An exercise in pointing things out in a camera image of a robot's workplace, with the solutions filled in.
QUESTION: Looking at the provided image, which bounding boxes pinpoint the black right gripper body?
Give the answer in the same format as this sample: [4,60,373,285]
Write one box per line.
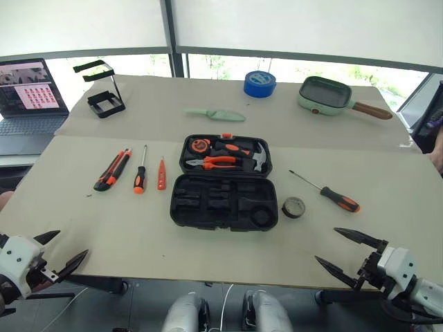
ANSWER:
[355,241,392,295]

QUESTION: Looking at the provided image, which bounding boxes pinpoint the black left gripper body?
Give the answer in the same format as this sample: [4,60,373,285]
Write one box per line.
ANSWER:
[26,255,58,293]

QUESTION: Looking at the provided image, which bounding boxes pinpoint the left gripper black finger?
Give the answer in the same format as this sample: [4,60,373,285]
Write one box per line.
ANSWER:
[33,230,62,245]
[55,248,90,282]

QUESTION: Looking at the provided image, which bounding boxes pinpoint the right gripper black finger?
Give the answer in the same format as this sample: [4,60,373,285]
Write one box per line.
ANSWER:
[334,227,389,250]
[314,255,363,290]

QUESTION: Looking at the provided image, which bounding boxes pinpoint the long orange black screwdriver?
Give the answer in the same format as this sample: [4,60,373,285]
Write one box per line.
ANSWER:
[288,169,361,214]

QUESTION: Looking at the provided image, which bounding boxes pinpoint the black electrical tape roll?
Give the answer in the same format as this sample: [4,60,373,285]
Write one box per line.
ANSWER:
[280,196,307,220]

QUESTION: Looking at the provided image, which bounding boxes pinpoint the orange black utility knife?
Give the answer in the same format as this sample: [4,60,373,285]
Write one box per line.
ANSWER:
[93,147,134,193]

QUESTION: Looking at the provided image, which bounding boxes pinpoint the short orange black screwdriver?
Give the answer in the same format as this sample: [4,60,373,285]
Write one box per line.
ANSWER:
[132,144,150,195]

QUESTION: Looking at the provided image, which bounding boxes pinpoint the orange voltage tester pen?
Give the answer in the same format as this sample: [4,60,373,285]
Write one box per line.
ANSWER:
[156,155,168,191]

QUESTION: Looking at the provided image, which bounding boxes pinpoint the black tool case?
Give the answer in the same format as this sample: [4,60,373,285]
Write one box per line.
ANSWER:
[169,133,280,233]

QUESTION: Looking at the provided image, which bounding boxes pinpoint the bystander bare knee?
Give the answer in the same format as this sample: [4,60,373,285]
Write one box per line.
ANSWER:
[0,191,15,213]

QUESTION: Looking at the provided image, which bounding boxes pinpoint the silver rounded right leg shell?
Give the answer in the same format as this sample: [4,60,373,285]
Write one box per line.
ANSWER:
[242,289,296,332]

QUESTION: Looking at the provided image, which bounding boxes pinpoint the silver rounded leg shell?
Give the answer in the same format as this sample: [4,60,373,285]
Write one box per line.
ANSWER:
[242,289,296,332]
[161,291,211,332]

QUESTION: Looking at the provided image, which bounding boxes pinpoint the dark grey laptop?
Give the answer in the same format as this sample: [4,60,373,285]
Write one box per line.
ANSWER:
[0,57,71,157]

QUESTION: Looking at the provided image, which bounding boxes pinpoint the silver rounded left leg shell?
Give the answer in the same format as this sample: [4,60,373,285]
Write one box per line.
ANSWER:
[161,291,211,332]

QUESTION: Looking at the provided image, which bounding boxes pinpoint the bystander in dark clothing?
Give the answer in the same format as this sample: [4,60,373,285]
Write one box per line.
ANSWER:
[410,79,443,174]

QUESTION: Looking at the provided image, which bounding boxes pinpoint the orange black tape measure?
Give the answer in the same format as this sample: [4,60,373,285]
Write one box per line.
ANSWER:
[189,137,209,154]

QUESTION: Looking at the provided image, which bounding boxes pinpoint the blue tape roll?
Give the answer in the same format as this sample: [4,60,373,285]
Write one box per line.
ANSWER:
[242,69,277,99]

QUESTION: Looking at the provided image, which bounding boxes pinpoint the green sheathed knife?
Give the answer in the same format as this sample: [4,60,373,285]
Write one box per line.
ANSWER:
[183,107,247,123]

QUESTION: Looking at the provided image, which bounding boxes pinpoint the black table frame bar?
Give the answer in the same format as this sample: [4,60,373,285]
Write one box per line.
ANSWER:
[316,289,382,306]

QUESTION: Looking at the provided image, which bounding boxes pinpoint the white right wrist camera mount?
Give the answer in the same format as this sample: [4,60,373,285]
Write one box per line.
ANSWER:
[377,246,418,302]

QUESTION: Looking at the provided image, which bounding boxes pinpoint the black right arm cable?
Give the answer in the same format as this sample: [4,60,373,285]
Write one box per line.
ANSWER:
[383,297,443,325]

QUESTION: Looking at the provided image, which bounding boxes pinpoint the thin white cable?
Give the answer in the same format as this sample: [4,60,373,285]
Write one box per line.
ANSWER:
[219,283,237,332]

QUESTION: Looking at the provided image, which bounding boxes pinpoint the black metal wire stand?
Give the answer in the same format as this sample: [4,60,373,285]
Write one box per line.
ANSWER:
[72,59,127,120]

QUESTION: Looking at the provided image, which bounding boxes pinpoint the green electric pan wooden handle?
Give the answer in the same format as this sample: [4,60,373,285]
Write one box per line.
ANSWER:
[297,75,394,121]

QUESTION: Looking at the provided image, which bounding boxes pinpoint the claw hammer orange black handle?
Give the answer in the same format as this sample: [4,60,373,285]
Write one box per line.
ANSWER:
[212,139,271,173]

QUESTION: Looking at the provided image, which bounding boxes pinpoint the orange handled pliers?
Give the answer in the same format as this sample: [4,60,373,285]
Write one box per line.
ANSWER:
[185,156,244,172]

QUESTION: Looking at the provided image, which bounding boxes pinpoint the dark grey window frame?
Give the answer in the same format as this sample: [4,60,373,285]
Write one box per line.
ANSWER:
[0,0,443,79]

